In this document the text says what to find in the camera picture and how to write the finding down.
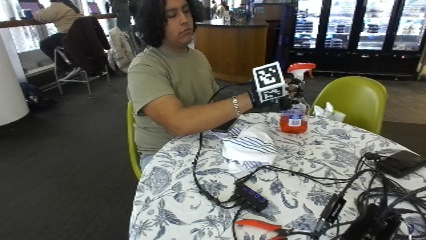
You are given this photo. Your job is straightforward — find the spray bottle with orange liquid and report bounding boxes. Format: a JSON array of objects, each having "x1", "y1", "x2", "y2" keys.
[{"x1": 278, "y1": 62, "x2": 316, "y2": 135}]

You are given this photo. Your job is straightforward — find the white marker cube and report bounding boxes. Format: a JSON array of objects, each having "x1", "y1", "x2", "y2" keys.
[{"x1": 251, "y1": 61, "x2": 288, "y2": 104}]

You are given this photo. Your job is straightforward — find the white crumpled tissue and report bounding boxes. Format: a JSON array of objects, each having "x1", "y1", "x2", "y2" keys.
[{"x1": 311, "y1": 101, "x2": 347, "y2": 123}]

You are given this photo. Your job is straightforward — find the green plastic chair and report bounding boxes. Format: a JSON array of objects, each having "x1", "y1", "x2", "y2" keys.
[
  {"x1": 125, "y1": 100, "x2": 143, "y2": 182},
  {"x1": 310, "y1": 75, "x2": 388, "y2": 136}
]

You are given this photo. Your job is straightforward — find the wooden counter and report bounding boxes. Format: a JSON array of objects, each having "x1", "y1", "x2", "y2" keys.
[{"x1": 192, "y1": 19, "x2": 270, "y2": 84}]

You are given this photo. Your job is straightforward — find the black smartphone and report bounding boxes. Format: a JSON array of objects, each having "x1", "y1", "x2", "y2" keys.
[{"x1": 211, "y1": 117, "x2": 240, "y2": 134}]

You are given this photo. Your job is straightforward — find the white blue striped cloth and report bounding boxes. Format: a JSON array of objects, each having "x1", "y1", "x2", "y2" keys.
[{"x1": 211, "y1": 123, "x2": 279, "y2": 175}]

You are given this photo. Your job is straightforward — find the glass door refrigerator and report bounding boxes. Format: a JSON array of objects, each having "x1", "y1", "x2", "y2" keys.
[{"x1": 283, "y1": 0, "x2": 426, "y2": 78}]

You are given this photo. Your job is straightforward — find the the person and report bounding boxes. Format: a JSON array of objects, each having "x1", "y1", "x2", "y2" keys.
[{"x1": 125, "y1": 0, "x2": 255, "y2": 170}]

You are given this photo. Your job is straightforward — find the black power adapter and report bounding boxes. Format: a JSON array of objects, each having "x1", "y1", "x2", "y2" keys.
[{"x1": 375, "y1": 149, "x2": 426, "y2": 179}]

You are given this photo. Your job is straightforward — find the black usb hub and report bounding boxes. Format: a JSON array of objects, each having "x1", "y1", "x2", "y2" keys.
[{"x1": 232, "y1": 182, "x2": 270, "y2": 213}]

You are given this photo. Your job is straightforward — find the beige hanging coat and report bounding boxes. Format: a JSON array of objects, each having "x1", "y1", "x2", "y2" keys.
[{"x1": 107, "y1": 26, "x2": 137, "y2": 74}]

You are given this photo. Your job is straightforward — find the black electronic box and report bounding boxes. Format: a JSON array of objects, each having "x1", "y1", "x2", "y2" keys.
[{"x1": 340, "y1": 203, "x2": 404, "y2": 240}]

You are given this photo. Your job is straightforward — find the dark jacket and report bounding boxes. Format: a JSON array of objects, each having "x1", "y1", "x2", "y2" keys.
[{"x1": 61, "y1": 15, "x2": 111, "y2": 77}]

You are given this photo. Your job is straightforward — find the white round pillar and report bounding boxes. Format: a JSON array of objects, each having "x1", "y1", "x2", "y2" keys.
[{"x1": 0, "y1": 31, "x2": 30, "y2": 128}]

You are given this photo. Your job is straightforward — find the silver wrist bracelet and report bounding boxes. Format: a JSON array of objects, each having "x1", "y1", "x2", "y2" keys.
[{"x1": 230, "y1": 96, "x2": 242, "y2": 117}]

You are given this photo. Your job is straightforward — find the black glove cable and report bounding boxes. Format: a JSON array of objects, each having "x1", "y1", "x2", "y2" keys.
[{"x1": 190, "y1": 83, "x2": 254, "y2": 210}]

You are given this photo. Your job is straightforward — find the bundle of black cables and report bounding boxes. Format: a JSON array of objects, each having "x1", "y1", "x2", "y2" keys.
[{"x1": 310, "y1": 151, "x2": 426, "y2": 240}]

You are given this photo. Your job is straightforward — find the orange handled pliers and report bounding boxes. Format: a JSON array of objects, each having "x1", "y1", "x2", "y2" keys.
[{"x1": 234, "y1": 218, "x2": 290, "y2": 240}]

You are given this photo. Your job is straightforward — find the metal frame chair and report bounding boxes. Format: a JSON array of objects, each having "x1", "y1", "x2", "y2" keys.
[{"x1": 51, "y1": 46, "x2": 111, "y2": 99}]

